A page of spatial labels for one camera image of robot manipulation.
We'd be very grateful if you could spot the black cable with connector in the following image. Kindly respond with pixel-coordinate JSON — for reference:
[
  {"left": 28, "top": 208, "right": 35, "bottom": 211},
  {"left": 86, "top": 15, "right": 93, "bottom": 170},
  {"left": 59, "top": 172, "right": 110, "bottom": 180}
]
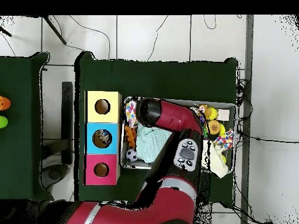
[{"left": 235, "top": 130, "right": 299, "bottom": 144}]

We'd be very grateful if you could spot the dark green table cloth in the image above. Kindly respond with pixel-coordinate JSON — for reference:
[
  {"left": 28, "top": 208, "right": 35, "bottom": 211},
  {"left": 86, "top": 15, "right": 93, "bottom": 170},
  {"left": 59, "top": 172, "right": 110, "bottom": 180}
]
[
  {"left": 0, "top": 51, "right": 55, "bottom": 202},
  {"left": 74, "top": 51, "right": 239, "bottom": 208}
]

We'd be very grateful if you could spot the grey round base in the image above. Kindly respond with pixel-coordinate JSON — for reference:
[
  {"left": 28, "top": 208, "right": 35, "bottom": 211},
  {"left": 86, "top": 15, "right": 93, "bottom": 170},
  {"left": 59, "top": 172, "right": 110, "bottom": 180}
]
[{"left": 40, "top": 163, "right": 69, "bottom": 190}]

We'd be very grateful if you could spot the yellow ball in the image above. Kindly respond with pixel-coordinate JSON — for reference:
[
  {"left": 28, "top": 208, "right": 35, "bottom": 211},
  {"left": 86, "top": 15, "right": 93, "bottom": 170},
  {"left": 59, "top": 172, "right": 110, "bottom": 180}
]
[{"left": 208, "top": 106, "right": 218, "bottom": 121}]

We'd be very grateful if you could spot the cream muslin cloth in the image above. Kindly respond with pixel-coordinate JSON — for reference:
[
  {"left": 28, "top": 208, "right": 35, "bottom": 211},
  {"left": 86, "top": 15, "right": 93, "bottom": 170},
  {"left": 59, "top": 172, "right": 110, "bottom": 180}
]
[{"left": 201, "top": 139, "right": 230, "bottom": 179}]

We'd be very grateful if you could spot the wooden box with three holes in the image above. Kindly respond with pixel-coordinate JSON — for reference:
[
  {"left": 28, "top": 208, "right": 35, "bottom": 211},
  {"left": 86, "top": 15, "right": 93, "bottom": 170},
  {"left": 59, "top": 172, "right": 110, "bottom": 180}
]
[{"left": 83, "top": 90, "right": 123, "bottom": 186}]

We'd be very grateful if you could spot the thin black floor cable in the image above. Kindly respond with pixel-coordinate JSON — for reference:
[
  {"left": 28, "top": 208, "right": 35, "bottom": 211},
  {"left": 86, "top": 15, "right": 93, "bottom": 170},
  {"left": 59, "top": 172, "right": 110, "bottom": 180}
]
[
  {"left": 68, "top": 15, "right": 111, "bottom": 59},
  {"left": 147, "top": 15, "right": 169, "bottom": 62}
]

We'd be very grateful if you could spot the light blue muslin cloth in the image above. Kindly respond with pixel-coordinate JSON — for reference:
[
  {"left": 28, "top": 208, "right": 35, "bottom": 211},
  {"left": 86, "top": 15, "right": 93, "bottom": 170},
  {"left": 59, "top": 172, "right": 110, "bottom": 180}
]
[{"left": 135, "top": 124, "right": 173, "bottom": 164}]

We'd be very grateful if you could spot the pale wooden block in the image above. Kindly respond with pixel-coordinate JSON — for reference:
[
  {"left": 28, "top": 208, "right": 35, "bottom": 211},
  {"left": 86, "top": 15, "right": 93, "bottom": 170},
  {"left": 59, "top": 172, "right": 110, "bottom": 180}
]
[{"left": 217, "top": 108, "right": 230, "bottom": 121}]

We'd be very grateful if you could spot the small soccer ball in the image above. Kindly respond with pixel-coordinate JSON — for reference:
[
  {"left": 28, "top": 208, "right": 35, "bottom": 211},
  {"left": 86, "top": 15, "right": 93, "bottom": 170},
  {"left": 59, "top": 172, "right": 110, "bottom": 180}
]
[{"left": 126, "top": 149, "right": 139, "bottom": 162}]

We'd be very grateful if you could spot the brown monkey plush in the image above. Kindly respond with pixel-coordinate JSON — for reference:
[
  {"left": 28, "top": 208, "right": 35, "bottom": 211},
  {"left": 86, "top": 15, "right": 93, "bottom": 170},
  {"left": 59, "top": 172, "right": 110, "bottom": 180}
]
[{"left": 197, "top": 104, "right": 211, "bottom": 118}]

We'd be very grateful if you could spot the orange plastic object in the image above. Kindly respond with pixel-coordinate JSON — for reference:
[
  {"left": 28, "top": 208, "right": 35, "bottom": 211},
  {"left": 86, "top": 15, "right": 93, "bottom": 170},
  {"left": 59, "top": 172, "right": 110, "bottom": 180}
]
[{"left": 0, "top": 95, "right": 12, "bottom": 111}]

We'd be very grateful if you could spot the polka dot paper napkin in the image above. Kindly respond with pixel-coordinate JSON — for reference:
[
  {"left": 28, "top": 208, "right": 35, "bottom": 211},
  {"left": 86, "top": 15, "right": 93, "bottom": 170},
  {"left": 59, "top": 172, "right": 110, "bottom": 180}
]
[{"left": 124, "top": 100, "right": 137, "bottom": 128}]

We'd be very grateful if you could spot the black panel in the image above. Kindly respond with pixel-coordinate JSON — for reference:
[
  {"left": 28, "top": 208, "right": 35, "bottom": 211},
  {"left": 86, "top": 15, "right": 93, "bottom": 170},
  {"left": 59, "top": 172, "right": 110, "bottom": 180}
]
[{"left": 61, "top": 81, "right": 74, "bottom": 165}]

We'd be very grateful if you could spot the silver mesh bin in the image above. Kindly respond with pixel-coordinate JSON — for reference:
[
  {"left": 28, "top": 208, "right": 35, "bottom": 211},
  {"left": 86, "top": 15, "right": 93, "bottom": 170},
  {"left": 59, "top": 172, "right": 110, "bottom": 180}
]
[{"left": 119, "top": 96, "right": 237, "bottom": 174}]

